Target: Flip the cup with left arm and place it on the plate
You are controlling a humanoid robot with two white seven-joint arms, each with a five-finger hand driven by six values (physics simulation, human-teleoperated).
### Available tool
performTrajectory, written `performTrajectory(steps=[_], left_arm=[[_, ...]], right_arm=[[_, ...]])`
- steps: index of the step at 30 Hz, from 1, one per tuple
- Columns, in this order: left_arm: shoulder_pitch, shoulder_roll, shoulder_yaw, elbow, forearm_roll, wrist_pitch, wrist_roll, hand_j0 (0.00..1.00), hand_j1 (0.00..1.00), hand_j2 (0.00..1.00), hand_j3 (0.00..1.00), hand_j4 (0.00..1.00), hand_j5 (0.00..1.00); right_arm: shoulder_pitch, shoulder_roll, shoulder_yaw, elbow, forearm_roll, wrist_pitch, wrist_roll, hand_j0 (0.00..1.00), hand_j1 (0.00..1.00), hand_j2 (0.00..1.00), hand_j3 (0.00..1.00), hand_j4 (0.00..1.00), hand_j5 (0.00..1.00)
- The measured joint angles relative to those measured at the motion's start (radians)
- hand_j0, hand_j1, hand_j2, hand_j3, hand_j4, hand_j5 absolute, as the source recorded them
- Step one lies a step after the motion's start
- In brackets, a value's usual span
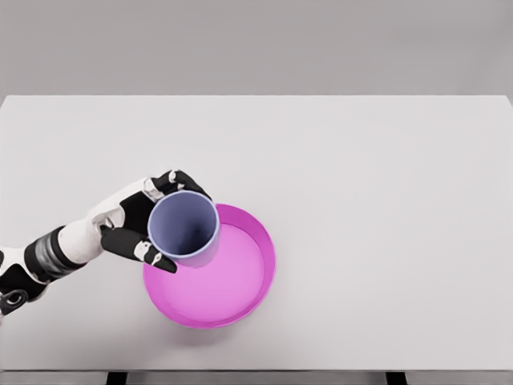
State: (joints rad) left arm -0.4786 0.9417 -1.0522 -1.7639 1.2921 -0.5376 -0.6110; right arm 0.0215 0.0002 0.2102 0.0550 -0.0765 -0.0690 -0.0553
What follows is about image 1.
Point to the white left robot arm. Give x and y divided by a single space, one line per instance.
48 248

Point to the lavender blue cup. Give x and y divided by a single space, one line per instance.
185 226

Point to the pink round plate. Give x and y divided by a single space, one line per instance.
224 280

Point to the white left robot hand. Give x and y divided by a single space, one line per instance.
120 216

